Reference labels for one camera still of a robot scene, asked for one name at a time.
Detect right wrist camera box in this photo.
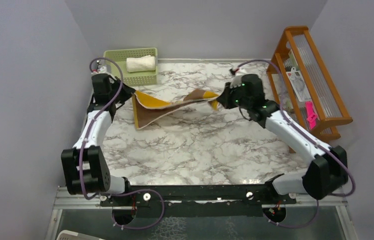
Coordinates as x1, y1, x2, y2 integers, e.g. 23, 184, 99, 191
229, 67, 244, 86

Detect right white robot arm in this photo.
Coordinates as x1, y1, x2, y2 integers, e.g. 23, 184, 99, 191
216, 74, 350, 204

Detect yellow bear towel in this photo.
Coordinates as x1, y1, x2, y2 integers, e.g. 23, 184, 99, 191
131, 89, 219, 130

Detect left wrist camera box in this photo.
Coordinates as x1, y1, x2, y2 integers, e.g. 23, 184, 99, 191
94, 65, 111, 75

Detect white towel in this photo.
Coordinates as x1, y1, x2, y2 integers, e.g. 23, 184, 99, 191
126, 55, 156, 73

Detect white tray corner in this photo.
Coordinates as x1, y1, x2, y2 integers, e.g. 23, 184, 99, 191
56, 230, 104, 240

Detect green plastic basket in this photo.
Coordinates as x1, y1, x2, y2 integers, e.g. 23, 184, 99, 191
102, 47, 158, 87

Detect pink clip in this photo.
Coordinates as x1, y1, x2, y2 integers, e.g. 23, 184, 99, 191
305, 101, 318, 130

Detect purple cable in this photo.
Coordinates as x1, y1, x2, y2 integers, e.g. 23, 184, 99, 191
233, 58, 357, 229
78, 56, 167, 232

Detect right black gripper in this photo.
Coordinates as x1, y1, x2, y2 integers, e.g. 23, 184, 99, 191
216, 81, 251, 111

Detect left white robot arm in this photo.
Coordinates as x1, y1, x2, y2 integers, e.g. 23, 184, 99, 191
61, 72, 135, 206

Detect wooden rack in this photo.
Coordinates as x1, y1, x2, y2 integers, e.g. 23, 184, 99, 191
266, 26, 353, 143

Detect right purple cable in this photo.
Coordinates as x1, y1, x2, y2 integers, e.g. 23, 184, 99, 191
233, 58, 357, 229

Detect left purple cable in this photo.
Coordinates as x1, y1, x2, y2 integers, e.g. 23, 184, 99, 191
78, 56, 167, 232

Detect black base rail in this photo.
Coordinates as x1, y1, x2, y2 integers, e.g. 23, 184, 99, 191
100, 184, 296, 218

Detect white paper package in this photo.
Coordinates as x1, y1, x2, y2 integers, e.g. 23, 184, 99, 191
287, 67, 312, 102

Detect aluminium frame rail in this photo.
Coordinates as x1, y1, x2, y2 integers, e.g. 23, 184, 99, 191
54, 183, 349, 210

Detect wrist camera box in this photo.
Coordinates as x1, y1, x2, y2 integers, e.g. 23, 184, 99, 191
94, 65, 111, 75
229, 67, 244, 86

